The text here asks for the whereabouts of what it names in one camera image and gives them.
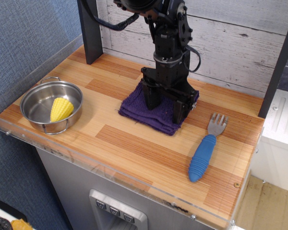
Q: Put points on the white toy sink unit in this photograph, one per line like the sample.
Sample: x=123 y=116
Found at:
x=270 y=161

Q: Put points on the silver dispenser button panel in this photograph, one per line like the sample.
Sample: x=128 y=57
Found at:
x=112 y=214

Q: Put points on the yellow toy corn cob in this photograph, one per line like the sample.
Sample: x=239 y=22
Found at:
x=61 y=109

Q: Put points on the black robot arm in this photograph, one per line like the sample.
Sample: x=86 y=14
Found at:
x=167 y=20

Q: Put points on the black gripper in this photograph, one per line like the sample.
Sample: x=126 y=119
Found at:
x=170 y=80

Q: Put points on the left dark grey post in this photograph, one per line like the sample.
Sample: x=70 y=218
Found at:
x=91 y=35

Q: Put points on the blue handled metal fork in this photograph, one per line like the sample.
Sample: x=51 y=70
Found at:
x=201 y=158

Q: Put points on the purple cloth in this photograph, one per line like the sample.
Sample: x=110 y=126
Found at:
x=159 y=118

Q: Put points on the right dark grey post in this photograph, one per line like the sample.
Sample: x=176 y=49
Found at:
x=275 y=79

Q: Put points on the small steel pot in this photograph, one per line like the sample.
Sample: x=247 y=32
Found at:
x=37 y=103

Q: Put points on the yellow object at corner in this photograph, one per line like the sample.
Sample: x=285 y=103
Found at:
x=20 y=224

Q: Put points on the grey toy fridge cabinet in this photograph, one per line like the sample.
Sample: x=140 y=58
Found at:
x=73 y=183

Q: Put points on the dark grey post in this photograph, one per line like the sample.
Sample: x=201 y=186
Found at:
x=91 y=35
x=275 y=79

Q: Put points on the clear acrylic guard rail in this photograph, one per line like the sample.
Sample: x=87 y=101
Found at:
x=129 y=153

